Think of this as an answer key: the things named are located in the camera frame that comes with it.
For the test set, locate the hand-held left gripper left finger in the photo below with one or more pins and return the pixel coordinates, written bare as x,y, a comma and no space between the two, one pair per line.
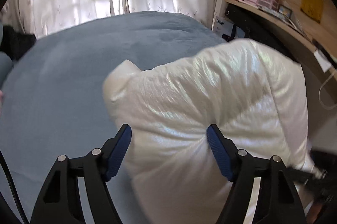
119,150

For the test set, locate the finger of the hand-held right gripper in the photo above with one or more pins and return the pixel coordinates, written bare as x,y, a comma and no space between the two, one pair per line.
310,179
326,159

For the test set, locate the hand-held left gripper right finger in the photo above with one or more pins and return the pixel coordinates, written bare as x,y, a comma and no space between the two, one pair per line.
218,153

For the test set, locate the white puffer jacket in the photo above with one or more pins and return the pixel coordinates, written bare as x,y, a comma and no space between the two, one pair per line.
197,108

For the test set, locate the blue-grey bed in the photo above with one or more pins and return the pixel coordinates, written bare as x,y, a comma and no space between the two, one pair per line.
65,82

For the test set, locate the white paper tag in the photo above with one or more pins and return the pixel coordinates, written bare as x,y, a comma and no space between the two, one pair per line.
321,59

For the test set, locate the white printed carton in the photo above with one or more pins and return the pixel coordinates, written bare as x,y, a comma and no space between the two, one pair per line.
223,26

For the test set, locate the blue-grey pillow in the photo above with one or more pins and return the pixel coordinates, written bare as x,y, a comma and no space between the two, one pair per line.
5,69

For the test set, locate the black fuzzy cloth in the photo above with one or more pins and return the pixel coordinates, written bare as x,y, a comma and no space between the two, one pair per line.
15,42

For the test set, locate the yellow cloth item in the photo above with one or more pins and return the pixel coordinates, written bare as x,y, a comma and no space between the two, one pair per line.
312,5

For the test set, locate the small picture frame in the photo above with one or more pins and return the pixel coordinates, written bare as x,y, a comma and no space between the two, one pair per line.
285,11

